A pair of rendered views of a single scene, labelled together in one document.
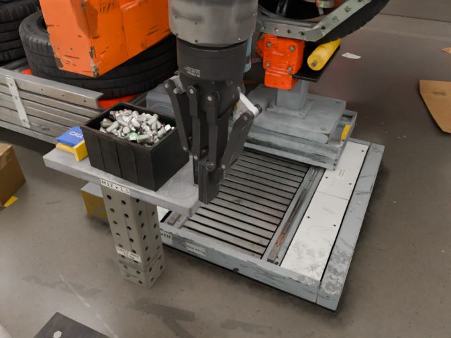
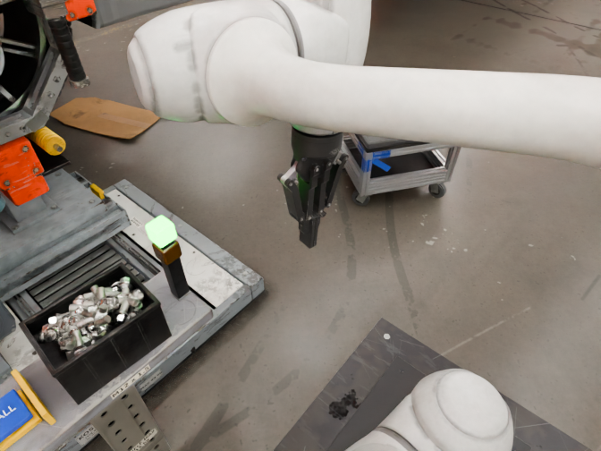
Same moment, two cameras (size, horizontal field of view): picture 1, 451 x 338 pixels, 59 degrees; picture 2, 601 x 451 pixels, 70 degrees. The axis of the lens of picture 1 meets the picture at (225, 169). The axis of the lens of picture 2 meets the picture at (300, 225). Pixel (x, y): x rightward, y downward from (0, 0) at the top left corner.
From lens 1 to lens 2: 0.65 m
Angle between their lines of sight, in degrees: 55
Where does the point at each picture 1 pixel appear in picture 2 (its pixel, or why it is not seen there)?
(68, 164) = (53, 437)
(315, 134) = (91, 211)
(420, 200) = (190, 191)
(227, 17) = not seen: hidden behind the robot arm
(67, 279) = not seen: outside the picture
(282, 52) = (16, 159)
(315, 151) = (106, 224)
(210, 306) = (218, 386)
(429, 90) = (67, 117)
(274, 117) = (35, 232)
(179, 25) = not seen: hidden behind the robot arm
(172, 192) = (181, 320)
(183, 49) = (330, 140)
